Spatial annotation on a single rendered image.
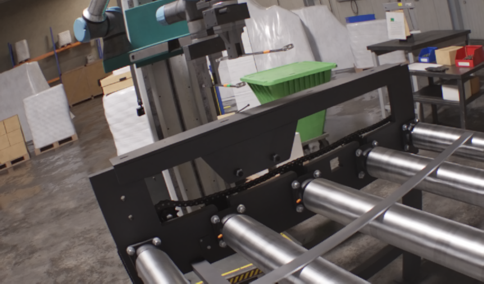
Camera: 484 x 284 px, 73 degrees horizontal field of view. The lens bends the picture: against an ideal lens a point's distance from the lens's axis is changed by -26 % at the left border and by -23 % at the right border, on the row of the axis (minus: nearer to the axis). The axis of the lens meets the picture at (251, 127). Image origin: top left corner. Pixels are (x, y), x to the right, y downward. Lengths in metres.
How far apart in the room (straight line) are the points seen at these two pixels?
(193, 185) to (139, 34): 0.82
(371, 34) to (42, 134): 7.38
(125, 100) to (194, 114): 2.59
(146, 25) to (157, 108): 0.41
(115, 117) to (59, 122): 4.62
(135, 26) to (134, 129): 2.85
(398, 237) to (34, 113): 8.65
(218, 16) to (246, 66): 3.93
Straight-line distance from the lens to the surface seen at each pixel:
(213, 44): 1.31
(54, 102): 9.13
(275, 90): 3.78
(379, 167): 1.46
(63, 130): 9.18
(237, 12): 1.12
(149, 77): 1.96
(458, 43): 5.41
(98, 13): 1.66
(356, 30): 7.98
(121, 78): 4.61
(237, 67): 4.99
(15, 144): 9.14
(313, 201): 1.30
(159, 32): 1.93
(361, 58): 8.03
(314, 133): 4.11
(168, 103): 2.03
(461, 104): 3.49
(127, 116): 4.64
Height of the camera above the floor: 1.45
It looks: 14 degrees down
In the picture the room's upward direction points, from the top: 13 degrees counter-clockwise
